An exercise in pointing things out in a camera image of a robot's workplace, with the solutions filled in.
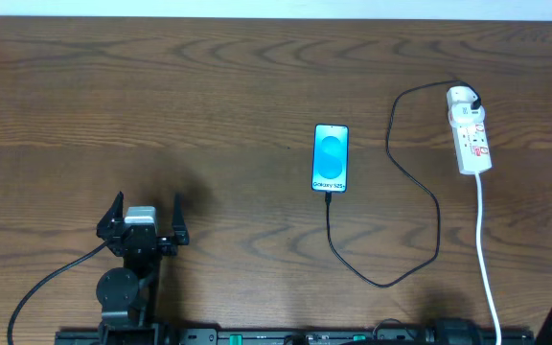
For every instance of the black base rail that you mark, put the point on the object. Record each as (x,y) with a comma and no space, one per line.
(388,331)

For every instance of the white power strip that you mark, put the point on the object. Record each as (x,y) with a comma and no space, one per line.
(470,140)

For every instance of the blue Galaxy smartphone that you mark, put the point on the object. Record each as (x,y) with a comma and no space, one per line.
(330,158)

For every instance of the white USB charger adapter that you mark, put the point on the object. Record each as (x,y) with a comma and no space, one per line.
(464,100)

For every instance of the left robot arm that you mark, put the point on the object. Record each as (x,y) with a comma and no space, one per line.
(128,294)

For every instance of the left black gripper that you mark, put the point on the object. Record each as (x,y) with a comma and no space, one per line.
(142,239)

